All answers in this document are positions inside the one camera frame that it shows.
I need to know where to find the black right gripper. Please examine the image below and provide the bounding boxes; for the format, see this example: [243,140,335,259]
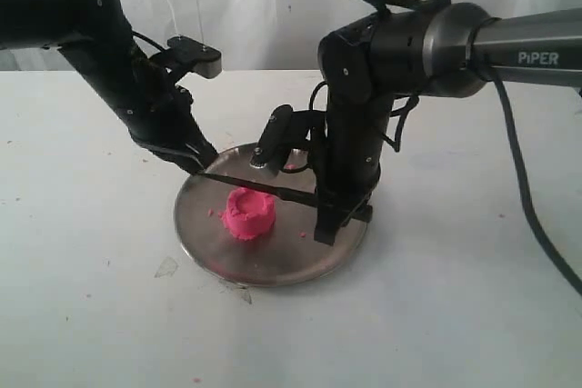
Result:
[314,91,391,245]

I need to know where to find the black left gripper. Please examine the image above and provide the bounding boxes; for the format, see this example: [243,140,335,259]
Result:
[63,39,217,174]

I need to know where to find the black knife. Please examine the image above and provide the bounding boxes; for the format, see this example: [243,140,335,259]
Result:
[196,173,373,223]

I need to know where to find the pink clay lump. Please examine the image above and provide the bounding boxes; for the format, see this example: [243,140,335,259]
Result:
[221,187,276,241]

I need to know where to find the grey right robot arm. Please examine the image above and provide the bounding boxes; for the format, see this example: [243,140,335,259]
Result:
[314,3,581,245]

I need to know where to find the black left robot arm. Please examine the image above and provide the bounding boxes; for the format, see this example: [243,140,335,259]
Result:
[1,0,222,174]

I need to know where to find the round steel plate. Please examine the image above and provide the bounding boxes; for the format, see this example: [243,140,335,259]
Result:
[173,142,375,288]

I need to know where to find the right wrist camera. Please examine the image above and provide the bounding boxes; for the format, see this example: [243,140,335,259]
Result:
[250,104,325,176]

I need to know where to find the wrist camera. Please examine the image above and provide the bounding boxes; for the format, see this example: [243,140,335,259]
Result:
[250,104,325,176]
[150,35,222,84]

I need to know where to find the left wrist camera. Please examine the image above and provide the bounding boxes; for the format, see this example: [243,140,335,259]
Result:
[150,35,222,84]

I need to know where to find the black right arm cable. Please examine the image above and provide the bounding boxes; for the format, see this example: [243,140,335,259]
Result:
[486,65,582,296]

